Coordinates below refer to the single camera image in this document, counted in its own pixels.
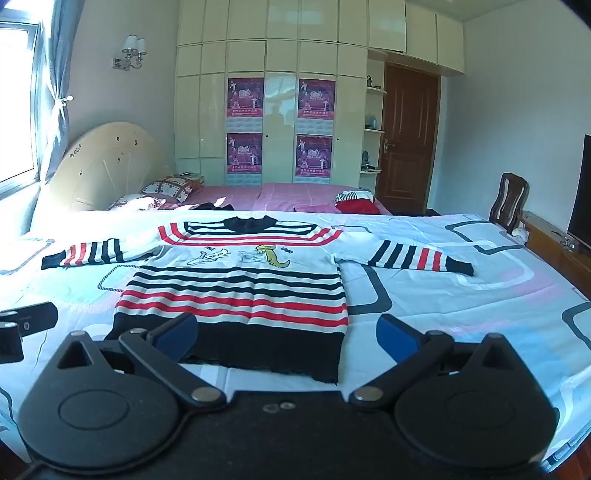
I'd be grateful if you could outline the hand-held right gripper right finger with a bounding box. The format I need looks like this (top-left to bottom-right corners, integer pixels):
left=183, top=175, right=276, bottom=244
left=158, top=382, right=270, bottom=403
left=348, top=315, right=536, bottom=411

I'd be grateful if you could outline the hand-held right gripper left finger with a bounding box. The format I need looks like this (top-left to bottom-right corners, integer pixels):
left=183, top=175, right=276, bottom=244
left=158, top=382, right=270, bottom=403
left=55, top=313, right=228, bottom=411

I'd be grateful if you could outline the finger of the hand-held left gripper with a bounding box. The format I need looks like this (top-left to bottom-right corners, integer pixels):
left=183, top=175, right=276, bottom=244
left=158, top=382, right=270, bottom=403
left=0, top=322, right=25, bottom=364
left=0, top=302, right=59, bottom=334

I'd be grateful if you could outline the striped knit sweater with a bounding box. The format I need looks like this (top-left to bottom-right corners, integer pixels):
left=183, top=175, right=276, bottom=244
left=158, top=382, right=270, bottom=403
left=41, top=216, right=475, bottom=385

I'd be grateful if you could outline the red garment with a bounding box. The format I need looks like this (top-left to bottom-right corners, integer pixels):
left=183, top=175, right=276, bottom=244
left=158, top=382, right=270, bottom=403
left=336, top=198, right=382, bottom=215

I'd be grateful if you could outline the white red patterned pillow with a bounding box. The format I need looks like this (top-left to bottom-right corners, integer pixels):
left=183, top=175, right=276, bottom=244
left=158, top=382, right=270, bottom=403
left=107, top=194, right=167, bottom=212

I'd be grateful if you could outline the brown grid pillow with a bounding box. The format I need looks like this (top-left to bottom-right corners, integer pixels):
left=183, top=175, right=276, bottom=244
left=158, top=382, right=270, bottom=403
left=141, top=176, right=197, bottom=204

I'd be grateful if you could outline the small striped garment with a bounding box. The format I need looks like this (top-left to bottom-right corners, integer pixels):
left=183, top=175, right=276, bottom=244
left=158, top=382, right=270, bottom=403
left=335, top=189, right=375, bottom=204

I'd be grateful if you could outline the cream headboard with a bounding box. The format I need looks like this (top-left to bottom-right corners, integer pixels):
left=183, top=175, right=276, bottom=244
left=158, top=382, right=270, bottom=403
left=48, top=121, right=176, bottom=213

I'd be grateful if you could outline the pink bed sheet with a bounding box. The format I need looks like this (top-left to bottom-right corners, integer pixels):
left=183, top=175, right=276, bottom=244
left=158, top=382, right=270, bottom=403
left=159, top=182, right=393, bottom=215

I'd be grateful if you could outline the wooden chair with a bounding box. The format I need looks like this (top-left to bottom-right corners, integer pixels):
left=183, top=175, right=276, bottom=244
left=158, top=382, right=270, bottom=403
left=488, top=173, right=530, bottom=234

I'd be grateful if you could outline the wooden television cabinet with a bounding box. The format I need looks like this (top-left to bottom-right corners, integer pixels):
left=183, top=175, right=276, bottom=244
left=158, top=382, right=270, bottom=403
left=519, top=211, right=591, bottom=301

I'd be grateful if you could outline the brown wooden door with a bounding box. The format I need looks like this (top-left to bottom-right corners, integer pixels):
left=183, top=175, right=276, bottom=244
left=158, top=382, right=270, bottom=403
left=376, top=64, right=439, bottom=215

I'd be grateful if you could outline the window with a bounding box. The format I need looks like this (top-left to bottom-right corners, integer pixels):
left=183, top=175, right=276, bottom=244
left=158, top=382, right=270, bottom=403
left=0, top=21, right=42, bottom=195

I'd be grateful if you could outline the grey curtain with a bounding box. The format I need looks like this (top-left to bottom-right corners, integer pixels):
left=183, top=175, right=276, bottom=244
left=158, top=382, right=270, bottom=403
left=39, top=0, right=84, bottom=183

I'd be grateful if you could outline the black television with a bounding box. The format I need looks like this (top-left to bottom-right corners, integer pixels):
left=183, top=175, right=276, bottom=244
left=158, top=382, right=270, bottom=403
left=567, top=134, right=591, bottom=252

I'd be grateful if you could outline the cream wardrobe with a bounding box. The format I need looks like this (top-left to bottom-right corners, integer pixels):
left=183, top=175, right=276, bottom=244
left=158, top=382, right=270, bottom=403
left=174, top=0, right=465, bottom=188

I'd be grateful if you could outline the purple wall poster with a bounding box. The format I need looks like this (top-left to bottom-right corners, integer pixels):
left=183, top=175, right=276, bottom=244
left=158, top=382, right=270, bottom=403
left=298, top=78, right=336, bottom=134
left=295, top=135, right=333, bottom=177
left=226, top=78, right=265, bottom=132
left=226, top=133, right=263, bottom=175

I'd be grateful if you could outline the wall lamp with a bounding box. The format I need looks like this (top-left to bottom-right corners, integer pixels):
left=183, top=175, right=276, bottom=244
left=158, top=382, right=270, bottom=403
left=113, top=34, right=148, bottom=71

